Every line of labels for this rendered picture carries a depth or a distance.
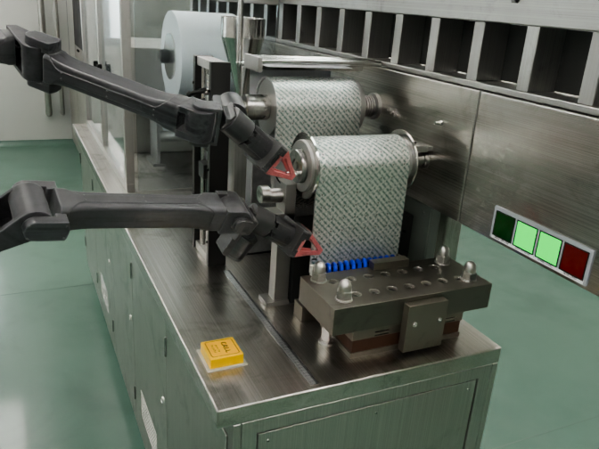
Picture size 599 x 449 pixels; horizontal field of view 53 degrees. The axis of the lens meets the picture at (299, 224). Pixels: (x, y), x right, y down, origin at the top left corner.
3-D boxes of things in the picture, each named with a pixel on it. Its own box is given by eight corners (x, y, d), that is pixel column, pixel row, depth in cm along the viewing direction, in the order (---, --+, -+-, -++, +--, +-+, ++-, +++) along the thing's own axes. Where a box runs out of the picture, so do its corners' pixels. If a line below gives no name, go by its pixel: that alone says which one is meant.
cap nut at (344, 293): (332, 296, 124) (333, 276, 122) (347, 293, 125) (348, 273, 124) (340, 304, 121) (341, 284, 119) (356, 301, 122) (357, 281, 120)
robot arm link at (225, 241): (240, 219, 117) (223, 191, 122) (207, 260, 121) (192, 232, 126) (281, 232, 126) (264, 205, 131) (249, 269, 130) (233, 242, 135)
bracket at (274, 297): (256, 298, 148) (262, 179, 138) (280, 295, 151) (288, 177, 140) (264, 308, 144) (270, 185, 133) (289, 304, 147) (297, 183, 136)
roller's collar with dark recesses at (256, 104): (239, 117, 154) (240, 92, 151) (261, 117, 156) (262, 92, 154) (248, 122, 148) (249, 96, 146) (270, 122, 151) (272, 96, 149)
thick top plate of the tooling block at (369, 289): (298, 300, 134) (299, 275, 132) (444, 277, 150) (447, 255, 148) (332, 336, 120) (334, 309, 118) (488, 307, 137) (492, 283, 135)
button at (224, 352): (200, 352, 125) (200, 341, 124) (232, 346, 127) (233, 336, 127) (209, 370, 119) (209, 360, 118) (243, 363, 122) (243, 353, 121)
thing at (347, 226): (308, 272, 138) (315, 195, 131) (395, 260, 147) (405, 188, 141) (309, 273, 137) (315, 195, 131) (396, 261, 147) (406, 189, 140)
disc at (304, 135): (286, 183, 143) (293, 123, 137) (288, 183, 143) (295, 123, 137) (313, 209, 131) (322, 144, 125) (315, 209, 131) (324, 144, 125)
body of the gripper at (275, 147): (267, 174, 123) (243, 152, 119) (249, 159, 131) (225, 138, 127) (288, 150, 123) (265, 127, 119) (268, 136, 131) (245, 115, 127)
